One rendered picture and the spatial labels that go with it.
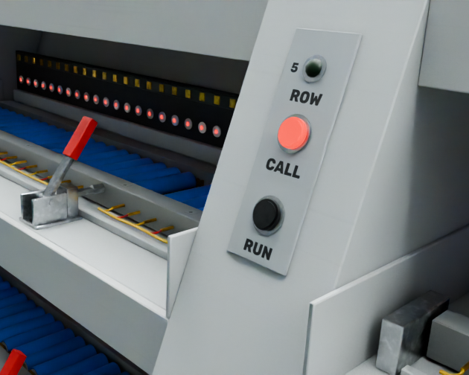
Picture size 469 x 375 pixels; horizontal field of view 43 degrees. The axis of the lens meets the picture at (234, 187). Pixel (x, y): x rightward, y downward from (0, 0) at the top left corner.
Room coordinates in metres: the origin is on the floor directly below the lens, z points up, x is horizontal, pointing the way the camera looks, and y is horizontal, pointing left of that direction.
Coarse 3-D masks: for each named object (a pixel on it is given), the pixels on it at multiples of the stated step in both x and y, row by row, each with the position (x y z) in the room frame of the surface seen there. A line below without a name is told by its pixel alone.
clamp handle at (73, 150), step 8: (88, 120) 0.47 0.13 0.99; (80, 128) 0.48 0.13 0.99; (88, 128) 0.47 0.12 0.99; (72, 136) 0.48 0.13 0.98; (80, 136) 0.47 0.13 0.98; (88, 136) 0.48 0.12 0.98; (72, 144) 0.47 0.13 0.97; (80, 144) 0.47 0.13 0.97; (64, 152) 0.47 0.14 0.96; (72, 152) 0.47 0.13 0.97; (80, 152) 0.47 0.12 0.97; (64, 160) 0.47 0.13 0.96; (72, 160) 0.47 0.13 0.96; (64, 168) 0.47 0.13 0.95; (56, 176) 0.47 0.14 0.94; (64, 176) 0.47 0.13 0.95; (48, 184) 0.47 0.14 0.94; (56, 184) 0.46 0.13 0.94; (48, 192) 0.46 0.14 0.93
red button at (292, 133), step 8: (288, 120) 0.30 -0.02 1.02; (296, 120) 0.30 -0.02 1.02; (280, 128) 0.30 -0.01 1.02; (288, 128) 0.30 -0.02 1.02; (296, 128) 0.30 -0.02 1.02; (304, 128) 0.30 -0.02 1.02; (280, 136) 0.30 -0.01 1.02; (288, 136) 0.30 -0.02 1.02; (296, 136) 0.30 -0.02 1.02; (304, 136) 0.30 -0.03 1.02; (288, 144) 0.30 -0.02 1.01; (296, 144) 0.30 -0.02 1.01
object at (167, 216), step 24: (0, 144) 0.63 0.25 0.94; (24, 144) 0.60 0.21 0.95; (24, 168) 0.57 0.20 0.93; (48, 168) 0.56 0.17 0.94; (72, 168) 0.53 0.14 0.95; (96, 168) 0.54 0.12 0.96; (120, 192) 0.49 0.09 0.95; (144, 192) 0.48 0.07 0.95; (144, 216) 0.47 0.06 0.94; (168, 216) 0.45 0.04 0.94; (192, 216) 0.43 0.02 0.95
